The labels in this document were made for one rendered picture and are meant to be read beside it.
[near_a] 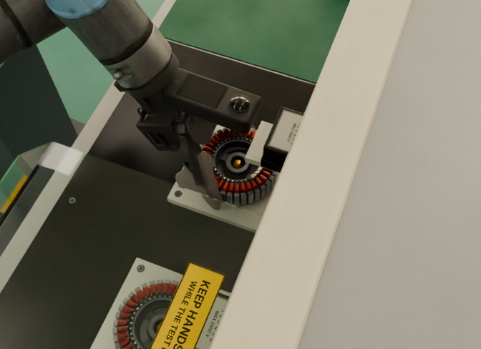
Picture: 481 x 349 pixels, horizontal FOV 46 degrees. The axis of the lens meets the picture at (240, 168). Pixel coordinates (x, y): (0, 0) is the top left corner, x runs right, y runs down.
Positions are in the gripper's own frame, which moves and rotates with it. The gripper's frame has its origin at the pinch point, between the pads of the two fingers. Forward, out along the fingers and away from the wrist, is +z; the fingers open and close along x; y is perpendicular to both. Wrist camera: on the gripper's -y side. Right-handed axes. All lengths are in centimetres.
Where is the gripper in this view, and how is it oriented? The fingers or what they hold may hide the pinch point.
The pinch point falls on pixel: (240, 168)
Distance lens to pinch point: 78.5
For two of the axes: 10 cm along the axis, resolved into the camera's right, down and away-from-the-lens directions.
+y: -8.1, -0.2, 5.9
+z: 4.7, 5.9, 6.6
